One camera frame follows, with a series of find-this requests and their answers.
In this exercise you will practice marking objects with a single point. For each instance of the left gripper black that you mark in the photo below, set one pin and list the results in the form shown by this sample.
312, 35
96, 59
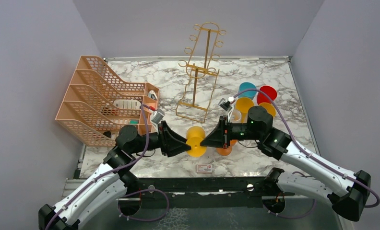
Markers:
179, 148

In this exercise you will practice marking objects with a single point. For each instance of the yellow wine glass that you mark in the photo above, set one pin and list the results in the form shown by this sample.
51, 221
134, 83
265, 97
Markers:
269, 108
195, 135
243, 105

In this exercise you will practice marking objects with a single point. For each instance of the red wine glass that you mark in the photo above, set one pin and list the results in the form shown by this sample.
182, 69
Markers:
266, 94

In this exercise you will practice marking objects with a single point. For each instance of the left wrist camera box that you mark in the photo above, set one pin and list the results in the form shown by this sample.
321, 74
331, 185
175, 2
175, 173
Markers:
156, 117

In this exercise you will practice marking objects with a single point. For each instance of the small red white card box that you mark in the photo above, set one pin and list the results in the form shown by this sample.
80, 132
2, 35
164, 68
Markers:
204, 168

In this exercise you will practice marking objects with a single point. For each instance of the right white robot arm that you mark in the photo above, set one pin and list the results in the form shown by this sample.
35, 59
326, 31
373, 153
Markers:
342, 189

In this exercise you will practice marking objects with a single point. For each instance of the orange wine glass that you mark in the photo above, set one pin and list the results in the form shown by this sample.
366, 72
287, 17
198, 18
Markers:
228, 150

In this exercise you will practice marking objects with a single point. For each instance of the black mounting rail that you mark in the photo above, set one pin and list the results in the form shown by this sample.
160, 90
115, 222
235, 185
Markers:
201, 192

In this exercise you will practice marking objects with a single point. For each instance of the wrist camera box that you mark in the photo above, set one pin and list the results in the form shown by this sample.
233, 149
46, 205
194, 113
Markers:
227, 105
156, 117

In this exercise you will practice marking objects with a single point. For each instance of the clear wine glass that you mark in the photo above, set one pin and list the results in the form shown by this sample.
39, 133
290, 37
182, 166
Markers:
236, 116

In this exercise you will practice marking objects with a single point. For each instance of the peach plastic file organizer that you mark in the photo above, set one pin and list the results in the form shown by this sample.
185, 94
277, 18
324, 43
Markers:
98, 103

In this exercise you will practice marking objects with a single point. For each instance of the gold wine glass rack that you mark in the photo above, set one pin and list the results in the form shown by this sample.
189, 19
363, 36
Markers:
198, 92

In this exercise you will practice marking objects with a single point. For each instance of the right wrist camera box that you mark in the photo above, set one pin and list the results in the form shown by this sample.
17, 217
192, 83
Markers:
227, 105

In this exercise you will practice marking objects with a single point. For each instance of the blue wine glass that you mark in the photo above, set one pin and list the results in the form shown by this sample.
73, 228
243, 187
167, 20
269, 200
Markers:
247, 89

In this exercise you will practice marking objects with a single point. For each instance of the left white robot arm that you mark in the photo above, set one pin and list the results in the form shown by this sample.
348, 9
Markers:
111, 180

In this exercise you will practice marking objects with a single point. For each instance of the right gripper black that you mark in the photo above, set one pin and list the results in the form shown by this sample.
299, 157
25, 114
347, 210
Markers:
215, 139

